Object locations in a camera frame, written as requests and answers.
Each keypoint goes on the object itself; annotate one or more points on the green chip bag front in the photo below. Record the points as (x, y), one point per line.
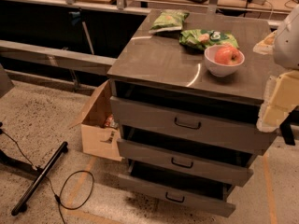
(202, 39)

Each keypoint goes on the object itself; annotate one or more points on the cardboard box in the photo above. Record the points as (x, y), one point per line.
(98, 138)

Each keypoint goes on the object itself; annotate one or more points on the white ceramic bowl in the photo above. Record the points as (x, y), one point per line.
(216, 69)

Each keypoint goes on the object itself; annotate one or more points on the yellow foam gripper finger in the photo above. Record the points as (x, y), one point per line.
(281, 97)

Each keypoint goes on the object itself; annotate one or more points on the top grey drawer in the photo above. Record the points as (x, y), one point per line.
(194, 127)

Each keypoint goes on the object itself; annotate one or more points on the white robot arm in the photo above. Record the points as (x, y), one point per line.
(283, 44)

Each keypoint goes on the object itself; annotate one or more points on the grey drawer cabinet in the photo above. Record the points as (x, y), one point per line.
(159, 71)

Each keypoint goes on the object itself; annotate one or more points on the bottom grey drawer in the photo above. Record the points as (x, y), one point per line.
(177, 196)

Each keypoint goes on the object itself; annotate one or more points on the metal railing beam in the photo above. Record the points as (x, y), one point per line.
(62, 58)

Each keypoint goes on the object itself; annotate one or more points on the red apple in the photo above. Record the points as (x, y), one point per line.
(228, 56)

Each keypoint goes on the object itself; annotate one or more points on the green chip bag rear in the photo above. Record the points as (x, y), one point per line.
(169, 20)

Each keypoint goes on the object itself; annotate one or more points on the green chip bag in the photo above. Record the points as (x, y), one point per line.
(169, 20)
(202, 39)

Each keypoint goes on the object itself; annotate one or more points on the grey drawer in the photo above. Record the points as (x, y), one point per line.
(177, 196)
(194, 127)
(187, 164)

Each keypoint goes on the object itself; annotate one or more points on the middle grey drawer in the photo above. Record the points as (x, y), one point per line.
(187, 164)

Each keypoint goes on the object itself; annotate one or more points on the black stand leg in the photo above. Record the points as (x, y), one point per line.
(21, 205)

